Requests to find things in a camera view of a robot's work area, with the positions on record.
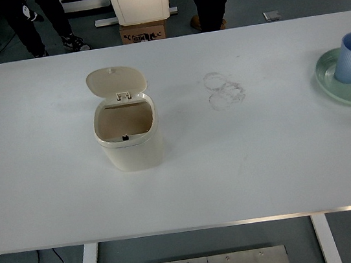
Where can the grey floor socket box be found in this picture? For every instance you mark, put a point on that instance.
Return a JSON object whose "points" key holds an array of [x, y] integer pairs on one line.
{"points": [[272, 16]]}

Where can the cream lidded trash bin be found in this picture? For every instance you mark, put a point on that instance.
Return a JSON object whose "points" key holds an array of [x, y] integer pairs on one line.
{"points": [[133, 157]]}

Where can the tall white cabinet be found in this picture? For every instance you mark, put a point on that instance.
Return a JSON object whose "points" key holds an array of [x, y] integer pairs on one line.
{"points": [[141, 2]]}

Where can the printed cardboard box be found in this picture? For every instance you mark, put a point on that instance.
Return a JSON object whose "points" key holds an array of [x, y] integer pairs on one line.
{"points": [[142, 31]]}

